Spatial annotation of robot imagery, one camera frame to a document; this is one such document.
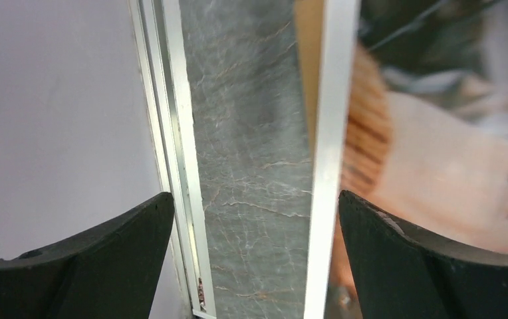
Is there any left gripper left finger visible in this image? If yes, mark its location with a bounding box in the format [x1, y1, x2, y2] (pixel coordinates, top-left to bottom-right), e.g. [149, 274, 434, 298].
[0, 193, 175, 318]

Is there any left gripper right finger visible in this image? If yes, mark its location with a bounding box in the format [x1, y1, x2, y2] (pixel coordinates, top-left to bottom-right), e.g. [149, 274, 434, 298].
[338, 191, 508, 318]

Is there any printed photo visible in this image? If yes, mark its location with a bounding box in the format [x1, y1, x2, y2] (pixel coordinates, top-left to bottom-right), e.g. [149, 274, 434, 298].
[311, 1, 508, 318]

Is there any brown cardboard backing board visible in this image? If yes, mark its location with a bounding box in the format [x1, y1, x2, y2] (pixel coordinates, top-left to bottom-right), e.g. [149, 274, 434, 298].
[293, 0, 324, 148]

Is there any aluminium rail frame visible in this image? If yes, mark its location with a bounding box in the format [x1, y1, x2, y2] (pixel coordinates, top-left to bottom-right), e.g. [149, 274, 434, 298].
[129, 1, 217, 318]

